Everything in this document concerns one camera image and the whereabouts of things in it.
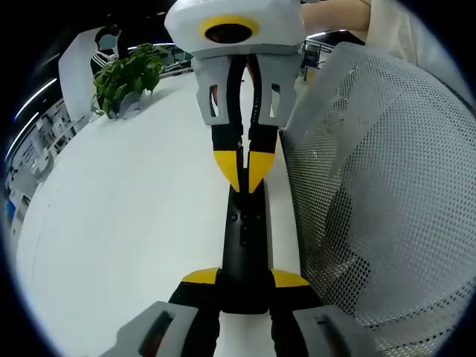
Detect grey plant pot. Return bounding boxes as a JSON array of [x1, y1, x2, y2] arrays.
[[107, 90, 144, 120]]

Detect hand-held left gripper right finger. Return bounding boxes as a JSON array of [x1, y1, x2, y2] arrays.
[[268, 268, 381, 357]]

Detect grey mesh office chair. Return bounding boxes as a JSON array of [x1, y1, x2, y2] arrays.
[[280, 40, 476, 357]]

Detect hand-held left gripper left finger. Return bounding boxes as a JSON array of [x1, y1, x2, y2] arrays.
[[97, 266, 223, 357]]

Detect background display shelves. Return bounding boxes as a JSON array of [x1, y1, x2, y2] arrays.
[[3, 97, 87, 224]]

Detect person's cream shirt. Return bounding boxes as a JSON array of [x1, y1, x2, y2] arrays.
[[366, 0, 453, 75]]

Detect green leafy plant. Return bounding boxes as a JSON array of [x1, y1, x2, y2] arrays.
[[91, 43, 167, 117]]

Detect black remote control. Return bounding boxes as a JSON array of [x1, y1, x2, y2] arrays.
[[219, 184, 278, 315]]

